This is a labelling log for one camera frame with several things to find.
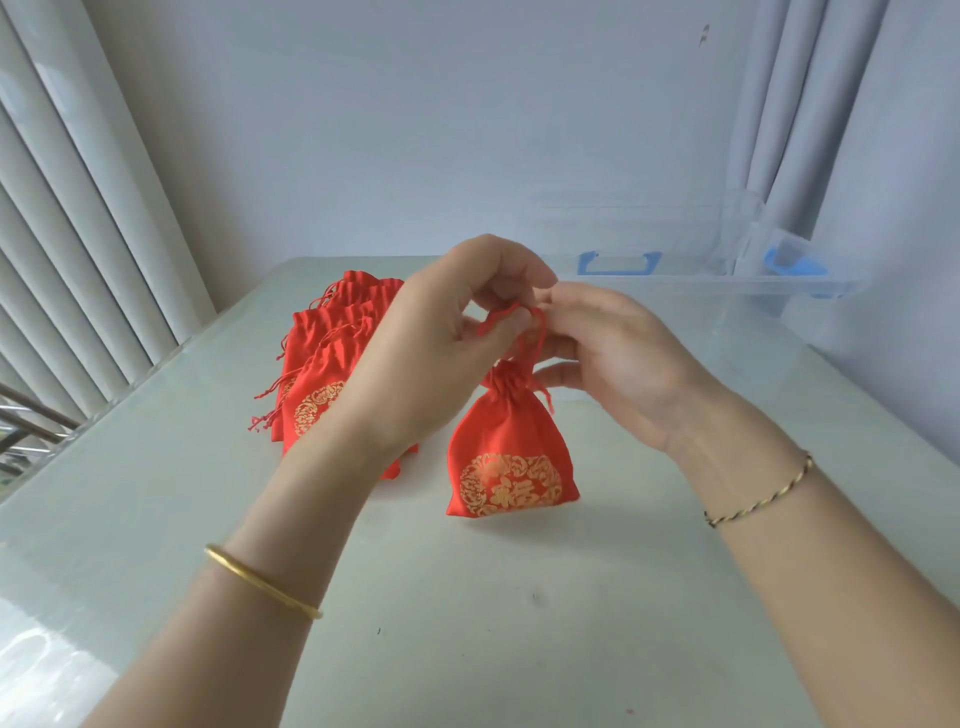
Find gold bangle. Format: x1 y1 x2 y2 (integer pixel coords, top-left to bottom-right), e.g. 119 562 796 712
204 544 324 622

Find white vertical blinds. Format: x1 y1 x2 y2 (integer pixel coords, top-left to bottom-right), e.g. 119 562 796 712
0 0 219 421

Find person's right forearm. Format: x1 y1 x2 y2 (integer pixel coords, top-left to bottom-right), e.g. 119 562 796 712
667 382 960 728

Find person's left forearm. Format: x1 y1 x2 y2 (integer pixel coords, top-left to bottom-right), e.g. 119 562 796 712
82 427 391 728

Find thin braided bracelet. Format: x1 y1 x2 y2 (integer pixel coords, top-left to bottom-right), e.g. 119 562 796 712
703 452 815 529

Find metal railing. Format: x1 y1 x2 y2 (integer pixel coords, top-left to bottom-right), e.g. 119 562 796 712
0 382 82 481

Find red pouch handled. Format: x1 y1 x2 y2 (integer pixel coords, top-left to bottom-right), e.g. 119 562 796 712
446 301 580 519

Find person's left hand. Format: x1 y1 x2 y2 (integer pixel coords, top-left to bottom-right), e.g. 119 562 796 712
307 233 560 470

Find clear plastic storage box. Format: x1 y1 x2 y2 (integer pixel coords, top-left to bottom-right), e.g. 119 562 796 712
539 224 871 399

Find grey curtain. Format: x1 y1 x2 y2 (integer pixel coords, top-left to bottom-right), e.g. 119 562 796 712
723 0 960 466

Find person's right hand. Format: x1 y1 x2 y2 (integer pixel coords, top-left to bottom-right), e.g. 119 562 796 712
524 281 727 457

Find pile of red drawstring pouches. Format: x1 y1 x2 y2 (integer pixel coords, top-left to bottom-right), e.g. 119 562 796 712
248 269 420 481

